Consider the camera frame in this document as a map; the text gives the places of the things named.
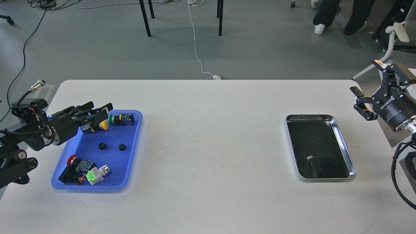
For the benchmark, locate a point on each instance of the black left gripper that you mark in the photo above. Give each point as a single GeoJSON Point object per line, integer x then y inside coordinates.
{"type": "Point", "coordinates": [66, 123]}

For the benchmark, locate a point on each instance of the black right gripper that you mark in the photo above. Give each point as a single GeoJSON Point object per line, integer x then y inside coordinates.
{"type": "Point", "coordinates": [398, 111]}

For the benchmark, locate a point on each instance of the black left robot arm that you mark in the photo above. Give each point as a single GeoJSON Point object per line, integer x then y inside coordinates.
{"type": "Point", "coordinates": [38, 130]}

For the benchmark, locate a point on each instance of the blue plastic tray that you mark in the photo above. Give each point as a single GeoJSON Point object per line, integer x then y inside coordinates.
{"type": "Point", "coordinates": [86, 147]}

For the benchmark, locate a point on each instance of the silver metal tray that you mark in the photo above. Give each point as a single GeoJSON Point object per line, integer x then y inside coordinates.
{"type": "Point", "coordinates": [319, 149]}

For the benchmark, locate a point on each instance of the black table leg left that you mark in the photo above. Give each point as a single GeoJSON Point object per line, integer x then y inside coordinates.
{"type": "Point", "coordinates": [144, 14]}

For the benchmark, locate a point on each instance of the black table leg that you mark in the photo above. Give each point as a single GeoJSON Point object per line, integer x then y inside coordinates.
{"type": "Point", "coordinates": [219, 15]}
{"type": "Point", "coordinates": [144, 14]}

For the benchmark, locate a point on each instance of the black table leg right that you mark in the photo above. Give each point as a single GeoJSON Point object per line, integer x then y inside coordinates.
{"type": "Point", "coordinates": [219, 15]}

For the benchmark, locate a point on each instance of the yellow push button switch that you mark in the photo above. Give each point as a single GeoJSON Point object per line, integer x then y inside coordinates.
{"type": "Point", "coordinates": [91, 129]}

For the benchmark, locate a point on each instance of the green push button switch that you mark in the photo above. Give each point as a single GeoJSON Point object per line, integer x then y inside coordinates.
{"type": "Point", "coordinates": [124, 119]}

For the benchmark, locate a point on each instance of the red emergency stop switch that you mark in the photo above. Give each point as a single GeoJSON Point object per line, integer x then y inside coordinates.
{"type": "Point", "coordinates": [76, 170]}

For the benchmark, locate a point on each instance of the white green selector switch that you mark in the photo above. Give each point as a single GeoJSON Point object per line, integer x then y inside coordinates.
{"type": "Point", "coordinates": [96, 175]}

